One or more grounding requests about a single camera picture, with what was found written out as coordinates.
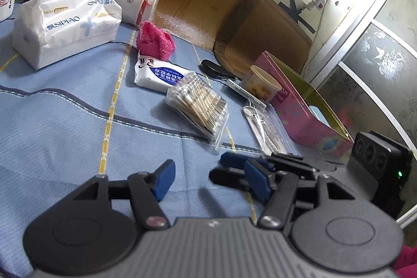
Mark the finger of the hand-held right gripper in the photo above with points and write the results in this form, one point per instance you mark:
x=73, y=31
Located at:
x=234, y=159
x=228, y=177

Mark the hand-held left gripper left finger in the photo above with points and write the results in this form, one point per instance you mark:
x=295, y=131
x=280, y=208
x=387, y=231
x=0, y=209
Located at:
x=164, y=178

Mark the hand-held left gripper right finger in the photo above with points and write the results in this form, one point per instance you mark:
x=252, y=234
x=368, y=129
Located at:
x=257, y=180

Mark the clear bag of metal tools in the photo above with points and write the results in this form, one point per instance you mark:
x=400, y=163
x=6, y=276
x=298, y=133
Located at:
x=270, y=131

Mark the bag of cotton swabs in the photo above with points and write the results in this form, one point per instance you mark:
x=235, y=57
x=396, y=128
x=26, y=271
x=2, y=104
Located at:
x=198, y=105

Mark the pink tin box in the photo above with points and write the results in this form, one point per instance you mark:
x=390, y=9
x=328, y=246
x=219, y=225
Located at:
x=299, y=121

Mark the white wet wipes pack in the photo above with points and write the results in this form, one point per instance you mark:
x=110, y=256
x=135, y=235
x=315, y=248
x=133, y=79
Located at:
x=159, y=74

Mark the pink fluffy cloth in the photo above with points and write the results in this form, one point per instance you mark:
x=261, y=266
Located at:
x=154, y=40

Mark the lidded plastic food cup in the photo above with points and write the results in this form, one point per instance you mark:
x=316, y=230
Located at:
x=260, y=84

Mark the black oval case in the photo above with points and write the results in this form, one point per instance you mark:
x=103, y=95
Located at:
x=215, y=68

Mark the frosted glass sliding door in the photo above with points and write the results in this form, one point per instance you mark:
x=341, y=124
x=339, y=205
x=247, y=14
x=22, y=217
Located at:
x=384, y=69

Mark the blue checked tablecloth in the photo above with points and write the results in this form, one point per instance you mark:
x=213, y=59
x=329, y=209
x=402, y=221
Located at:
x=65, y=134

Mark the brown plastic tray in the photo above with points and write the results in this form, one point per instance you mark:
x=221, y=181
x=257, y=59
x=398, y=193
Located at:
x=260, y=30

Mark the white tissue pack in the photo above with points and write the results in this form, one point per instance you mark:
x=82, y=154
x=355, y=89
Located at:
x=65, y=24

